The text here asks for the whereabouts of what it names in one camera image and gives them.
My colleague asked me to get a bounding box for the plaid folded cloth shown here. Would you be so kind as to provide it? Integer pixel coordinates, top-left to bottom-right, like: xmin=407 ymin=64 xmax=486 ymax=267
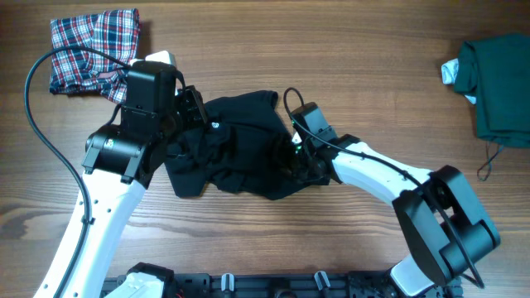
xmin=49 ymin=8 xmax=141 ymax=103

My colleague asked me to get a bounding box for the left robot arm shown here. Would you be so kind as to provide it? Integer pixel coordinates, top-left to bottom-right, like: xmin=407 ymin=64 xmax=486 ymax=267
xmin=36 ymin=60 xmax=206 ymax=297

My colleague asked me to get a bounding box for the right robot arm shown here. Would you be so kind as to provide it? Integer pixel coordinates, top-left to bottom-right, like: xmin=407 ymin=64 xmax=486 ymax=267
xmin=289 ymin=103 xmax=500 ymax=297

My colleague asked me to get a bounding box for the black garment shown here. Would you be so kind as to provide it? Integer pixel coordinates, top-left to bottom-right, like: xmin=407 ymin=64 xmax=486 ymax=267
xmin=165 ymin=90 xmax=330 ymax=200

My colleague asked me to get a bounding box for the dark green folded garment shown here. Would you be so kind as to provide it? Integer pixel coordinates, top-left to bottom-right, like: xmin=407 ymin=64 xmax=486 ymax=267
xmin=441 ymin=33 xmax=530 ymax=182

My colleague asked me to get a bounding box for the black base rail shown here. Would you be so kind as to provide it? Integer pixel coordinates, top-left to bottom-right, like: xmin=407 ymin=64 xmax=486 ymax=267
xmin=101 ymin=271 xmax=463 ymax=298

